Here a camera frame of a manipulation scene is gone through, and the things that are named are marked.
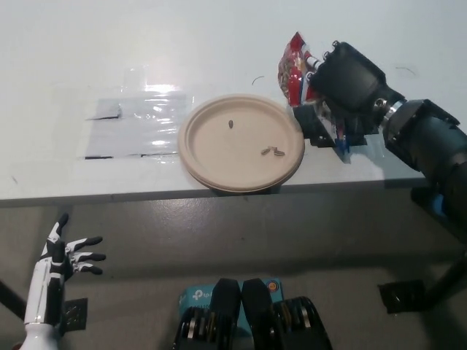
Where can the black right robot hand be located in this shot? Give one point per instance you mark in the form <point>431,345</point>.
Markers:
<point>350,80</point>

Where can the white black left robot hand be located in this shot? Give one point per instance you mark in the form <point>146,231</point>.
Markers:
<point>45,284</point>

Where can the red blue sunflower seed bag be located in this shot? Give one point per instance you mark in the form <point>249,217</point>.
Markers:
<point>292,73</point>

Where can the black floor plate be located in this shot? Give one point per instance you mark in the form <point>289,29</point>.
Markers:
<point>76,313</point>
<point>401,297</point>

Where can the beige paper plate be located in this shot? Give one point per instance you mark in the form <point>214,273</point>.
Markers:
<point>237,189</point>
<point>241,146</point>

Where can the black table leg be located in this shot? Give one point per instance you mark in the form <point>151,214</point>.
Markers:
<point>450,277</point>
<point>12,300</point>

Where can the black blue box under table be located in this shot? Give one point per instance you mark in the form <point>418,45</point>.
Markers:
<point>430,202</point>

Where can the teal cardboard router box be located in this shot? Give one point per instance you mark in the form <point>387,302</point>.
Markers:
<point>195,295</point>

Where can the clear plastic sheet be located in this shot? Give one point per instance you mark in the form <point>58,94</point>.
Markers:
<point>120,135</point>

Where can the clear plastic film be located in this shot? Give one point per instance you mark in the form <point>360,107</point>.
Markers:
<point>164,89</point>

